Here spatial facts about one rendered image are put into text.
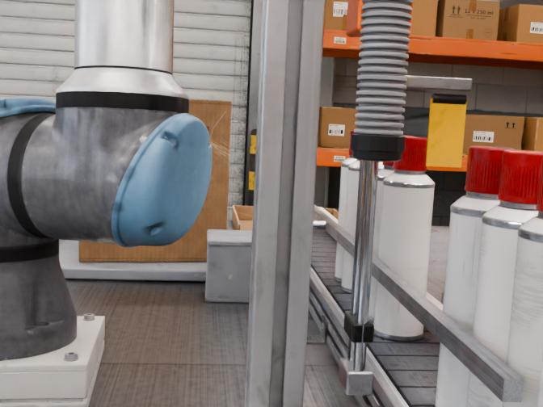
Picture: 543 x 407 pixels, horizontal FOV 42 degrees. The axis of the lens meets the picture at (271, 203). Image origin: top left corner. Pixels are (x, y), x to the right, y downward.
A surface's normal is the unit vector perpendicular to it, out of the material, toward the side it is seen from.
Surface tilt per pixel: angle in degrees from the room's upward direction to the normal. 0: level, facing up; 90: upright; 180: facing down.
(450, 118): 90
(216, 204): 90
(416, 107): 90
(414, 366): 0
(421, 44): 90
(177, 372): 0
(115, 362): 0
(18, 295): 70
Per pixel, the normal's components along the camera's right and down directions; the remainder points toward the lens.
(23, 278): 0.64, -0.22
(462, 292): -0.69, 0.06
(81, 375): 0.14, 0.13
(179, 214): 0.93, 0.17
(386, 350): 0.05, -0.99
